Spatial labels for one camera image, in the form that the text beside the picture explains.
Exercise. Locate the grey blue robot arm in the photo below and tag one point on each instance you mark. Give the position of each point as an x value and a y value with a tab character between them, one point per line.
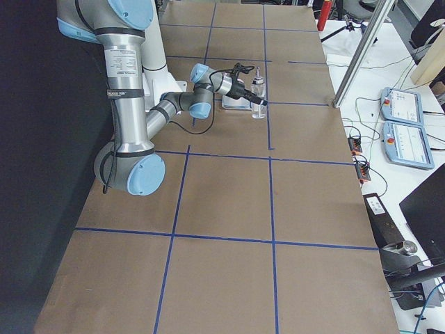
129	162

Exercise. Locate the upper orange black connector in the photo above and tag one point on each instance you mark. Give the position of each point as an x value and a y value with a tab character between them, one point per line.
355	145

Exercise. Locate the aluminium frame post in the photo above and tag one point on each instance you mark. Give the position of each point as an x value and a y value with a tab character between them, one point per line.
379	15

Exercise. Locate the lower teach pendant tablet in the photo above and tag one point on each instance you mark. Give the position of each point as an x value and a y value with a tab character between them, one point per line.
407	145

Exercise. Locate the white digital kitchen scale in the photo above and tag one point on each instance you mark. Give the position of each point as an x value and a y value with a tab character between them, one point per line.
233	104

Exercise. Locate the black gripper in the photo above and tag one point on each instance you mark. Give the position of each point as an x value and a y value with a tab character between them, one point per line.
240	90

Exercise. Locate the lower orange black connector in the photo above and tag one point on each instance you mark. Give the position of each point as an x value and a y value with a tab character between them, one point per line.
362	167

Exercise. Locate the black monitor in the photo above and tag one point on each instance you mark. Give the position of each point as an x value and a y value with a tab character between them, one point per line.
423	210

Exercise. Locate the orange black connector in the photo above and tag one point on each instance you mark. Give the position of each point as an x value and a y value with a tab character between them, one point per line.
362	167
355	145

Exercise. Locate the upper teach pendant tablet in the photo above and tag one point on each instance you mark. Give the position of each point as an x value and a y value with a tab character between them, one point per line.
401	106

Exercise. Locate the black labelled box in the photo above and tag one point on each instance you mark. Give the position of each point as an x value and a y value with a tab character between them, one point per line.
384	229

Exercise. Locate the clear glass sauce bottle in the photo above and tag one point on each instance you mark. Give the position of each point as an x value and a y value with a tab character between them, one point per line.
258	88

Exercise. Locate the teach pendant tablet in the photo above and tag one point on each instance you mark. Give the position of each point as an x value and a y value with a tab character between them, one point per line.
407	145
401	106

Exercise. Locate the red cylinder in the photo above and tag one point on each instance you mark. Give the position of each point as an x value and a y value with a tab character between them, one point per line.
324	14

